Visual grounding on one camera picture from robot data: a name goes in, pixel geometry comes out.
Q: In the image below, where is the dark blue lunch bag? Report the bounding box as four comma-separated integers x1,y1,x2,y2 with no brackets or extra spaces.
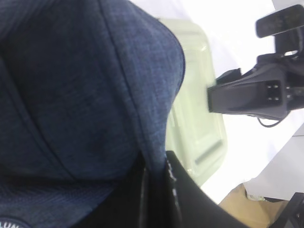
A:
0,0,185,228

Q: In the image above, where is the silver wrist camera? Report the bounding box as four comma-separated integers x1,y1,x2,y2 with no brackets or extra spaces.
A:
256,4,304,38

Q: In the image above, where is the green lidded glass container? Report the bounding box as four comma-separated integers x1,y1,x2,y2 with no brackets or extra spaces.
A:
160,19,227,187

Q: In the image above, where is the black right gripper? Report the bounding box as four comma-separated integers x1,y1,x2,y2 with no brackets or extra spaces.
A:
207,28,304,119

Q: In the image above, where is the black cable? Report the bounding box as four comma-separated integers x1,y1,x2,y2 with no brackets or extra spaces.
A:
257,116,281,128

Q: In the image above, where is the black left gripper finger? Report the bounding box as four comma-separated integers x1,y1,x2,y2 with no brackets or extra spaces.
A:
166,151,246,228

